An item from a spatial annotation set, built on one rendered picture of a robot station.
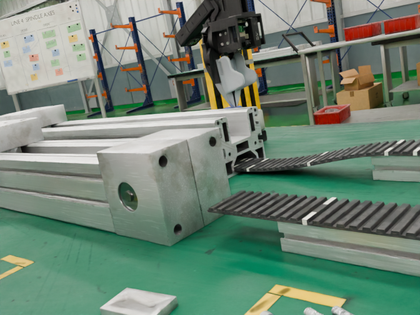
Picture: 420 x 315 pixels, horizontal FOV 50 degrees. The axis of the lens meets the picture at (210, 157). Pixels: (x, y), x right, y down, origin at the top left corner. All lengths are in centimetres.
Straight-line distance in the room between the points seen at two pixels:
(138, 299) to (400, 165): 32
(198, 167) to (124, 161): 7
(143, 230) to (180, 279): 11
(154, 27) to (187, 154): 1095
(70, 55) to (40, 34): 51
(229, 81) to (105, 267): 45
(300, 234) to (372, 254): 6
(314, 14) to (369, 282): 865
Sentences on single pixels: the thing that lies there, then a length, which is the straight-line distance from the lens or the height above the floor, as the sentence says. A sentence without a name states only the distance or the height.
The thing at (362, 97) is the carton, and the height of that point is 16.
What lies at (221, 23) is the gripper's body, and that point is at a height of 100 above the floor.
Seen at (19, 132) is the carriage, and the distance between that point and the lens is 80.
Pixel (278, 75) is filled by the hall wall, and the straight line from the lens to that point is 937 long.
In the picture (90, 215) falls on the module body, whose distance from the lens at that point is 54.
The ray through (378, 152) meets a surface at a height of 82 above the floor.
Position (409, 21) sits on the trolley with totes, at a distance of 348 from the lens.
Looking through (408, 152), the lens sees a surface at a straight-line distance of 52.
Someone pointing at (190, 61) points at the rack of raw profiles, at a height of 91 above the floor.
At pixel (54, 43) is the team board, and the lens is 644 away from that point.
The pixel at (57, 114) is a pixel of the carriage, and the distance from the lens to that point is 112.
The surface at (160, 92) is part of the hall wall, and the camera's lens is 1156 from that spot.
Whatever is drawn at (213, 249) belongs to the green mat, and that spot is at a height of 78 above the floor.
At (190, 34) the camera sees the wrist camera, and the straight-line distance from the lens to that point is 84.
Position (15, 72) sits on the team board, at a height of 123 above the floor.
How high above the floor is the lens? 95
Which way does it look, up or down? 12 degrees down
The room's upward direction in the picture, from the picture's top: 11 degrees counter-clockwise
